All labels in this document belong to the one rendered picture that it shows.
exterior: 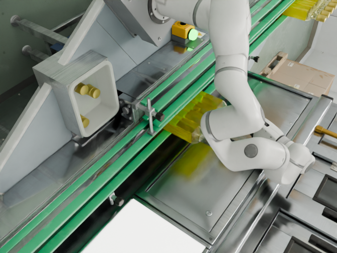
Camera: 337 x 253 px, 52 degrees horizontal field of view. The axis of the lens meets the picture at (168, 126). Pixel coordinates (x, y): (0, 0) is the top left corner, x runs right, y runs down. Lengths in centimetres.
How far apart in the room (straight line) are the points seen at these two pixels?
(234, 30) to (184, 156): 66
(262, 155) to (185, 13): 47
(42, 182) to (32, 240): 18
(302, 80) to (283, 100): 391
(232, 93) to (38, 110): 59
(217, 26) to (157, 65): 52
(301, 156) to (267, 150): 25
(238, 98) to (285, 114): 84
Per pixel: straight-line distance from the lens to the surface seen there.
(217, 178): 133
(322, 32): 767
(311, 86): 558
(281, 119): 164
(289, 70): 579
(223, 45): 89
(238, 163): 96
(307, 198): 141
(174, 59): 140
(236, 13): 91
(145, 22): 116
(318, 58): 761
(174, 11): 112
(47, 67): 113
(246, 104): 84
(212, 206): 126
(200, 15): 106
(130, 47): 132
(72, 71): 109
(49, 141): 120
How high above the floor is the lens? 154
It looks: 26 degrees down
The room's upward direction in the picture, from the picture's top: 117 degrees clockwise
